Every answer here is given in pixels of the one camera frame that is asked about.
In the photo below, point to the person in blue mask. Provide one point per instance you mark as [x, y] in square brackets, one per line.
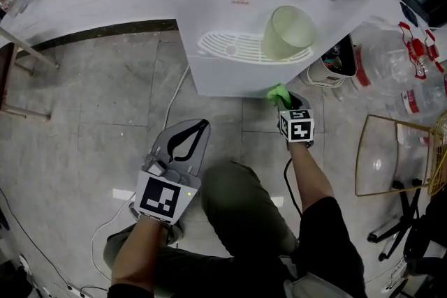
[328, 237]

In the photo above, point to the green cleaning cloth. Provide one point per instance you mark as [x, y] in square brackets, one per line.
[277, 92]

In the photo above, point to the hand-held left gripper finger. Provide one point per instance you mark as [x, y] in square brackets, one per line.
[200, 164]
[160, 144]

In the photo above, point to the green trousers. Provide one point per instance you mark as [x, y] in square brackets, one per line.
[237, 206]

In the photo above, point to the black tripod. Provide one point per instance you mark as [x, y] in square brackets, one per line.
[406, 206]

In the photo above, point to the white water dispenser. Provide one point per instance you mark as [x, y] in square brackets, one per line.
[223, 73]

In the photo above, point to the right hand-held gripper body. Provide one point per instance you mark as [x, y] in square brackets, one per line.
[298, 129]

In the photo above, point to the wooden chair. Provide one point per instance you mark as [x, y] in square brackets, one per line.
[5, 80]

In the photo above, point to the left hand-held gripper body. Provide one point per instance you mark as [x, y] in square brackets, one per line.
[160, 199]

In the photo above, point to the person's right forearm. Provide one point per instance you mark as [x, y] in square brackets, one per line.
[309, 174]

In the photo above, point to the green translucent cup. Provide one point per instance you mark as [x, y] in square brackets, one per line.
[286, 35]

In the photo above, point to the clear empty water jug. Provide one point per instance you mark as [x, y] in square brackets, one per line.
[429, 97]
[384, 56]

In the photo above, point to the person's left forearm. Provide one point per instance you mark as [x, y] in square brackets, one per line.
[136, 247]

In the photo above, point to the gold-framed glass side table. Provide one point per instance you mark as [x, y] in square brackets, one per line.
[440, 157]

